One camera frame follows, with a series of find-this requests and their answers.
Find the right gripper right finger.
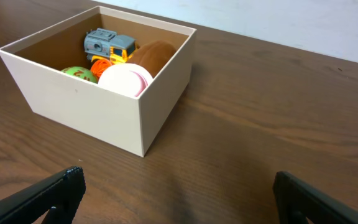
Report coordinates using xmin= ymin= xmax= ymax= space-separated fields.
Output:
xmin=273 ymin=171 xmax=358 ymax=224

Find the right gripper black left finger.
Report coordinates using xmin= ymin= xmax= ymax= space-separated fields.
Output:
xmin=0 ymin=166 xmax=86 ymax=223

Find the green number ball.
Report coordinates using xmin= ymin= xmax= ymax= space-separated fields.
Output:
xmin=62 ymin=66 xmax=98 ymax=83

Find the orange mesh ball toy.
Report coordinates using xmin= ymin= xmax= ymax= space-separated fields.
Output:
xmin=90 ymin=58 xmax=113 ymax=80

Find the yellow grey toy truck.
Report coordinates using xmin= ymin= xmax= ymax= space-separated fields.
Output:
xmin=83 ymin=28 xmax=140 ymax=64

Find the brown plush bear toy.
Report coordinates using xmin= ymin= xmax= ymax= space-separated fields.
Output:
xmin=127 ymin=40 xmax=177 ymax=78

